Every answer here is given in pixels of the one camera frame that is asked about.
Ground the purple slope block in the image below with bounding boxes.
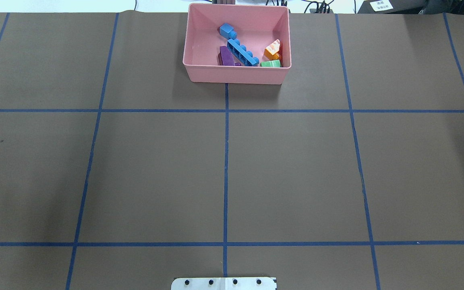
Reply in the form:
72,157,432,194
218,46,242,66

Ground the long blue four-stud block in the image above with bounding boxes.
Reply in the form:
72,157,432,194
227,39,260,67

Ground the green block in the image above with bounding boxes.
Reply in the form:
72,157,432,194
259,60,282,68

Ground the orange slope block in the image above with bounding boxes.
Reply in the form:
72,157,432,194
263,39,282,61

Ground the small blue block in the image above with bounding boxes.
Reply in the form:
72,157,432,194
219,23,237,40

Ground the pink plastic box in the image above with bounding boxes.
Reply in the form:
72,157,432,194
182,3,292,85

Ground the white paper label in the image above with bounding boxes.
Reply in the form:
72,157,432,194
369,0,394,12

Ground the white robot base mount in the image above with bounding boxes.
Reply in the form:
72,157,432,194
171,277,278,290

